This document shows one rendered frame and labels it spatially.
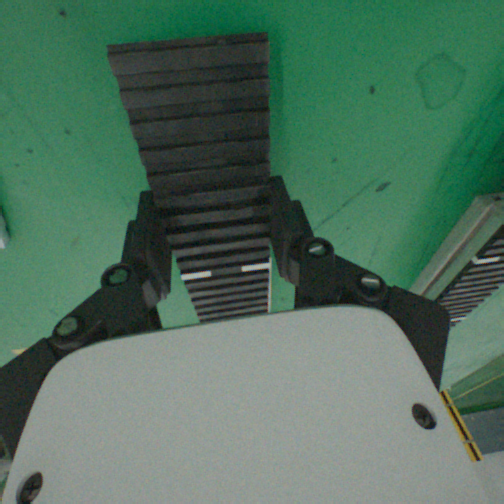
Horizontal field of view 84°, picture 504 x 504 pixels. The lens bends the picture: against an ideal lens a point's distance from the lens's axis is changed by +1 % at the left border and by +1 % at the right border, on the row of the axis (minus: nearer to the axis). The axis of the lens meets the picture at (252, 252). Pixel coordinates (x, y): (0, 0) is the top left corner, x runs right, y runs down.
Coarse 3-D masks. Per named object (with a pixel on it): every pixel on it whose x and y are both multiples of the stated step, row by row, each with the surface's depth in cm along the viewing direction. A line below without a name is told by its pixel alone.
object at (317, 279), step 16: (304, 240) 11; (320, 240) 11; (304, 256) 10; (320, 256) 10; (304, 272) 10; (320, 272) 10; (304, 288) 9; (320, 288) 9; (304, 304) 9; (320, 304) 9
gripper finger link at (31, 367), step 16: (96, 336) 10; (32, 352) 9; (48, 352) 9; (64, 352) 9; (0, 368) 9; (16, 368) 9; (32, 368) 9; (48, 368) 9; (0, 384) 8; (16, 384) 8; (32, 384) 8; (0, 400) 8; (16, 400) 8; (32, 400) 8; (0, 416) 8; (16, 416) 8; (0, 432) 7; (16, 432) 7; (16, 448) 7
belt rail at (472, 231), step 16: (480, 208) 19; (496, 208) 19; (464, 224) 21; (480, 224) 20; (496, 224) 18; (448, 240) 22; (464, 240) 22; (480, 240) 20; (448, 256) 23; (464, 256) 21; (432, 272) 25; (448, 272) 23; (416, 288) 27; (432, 288) 25
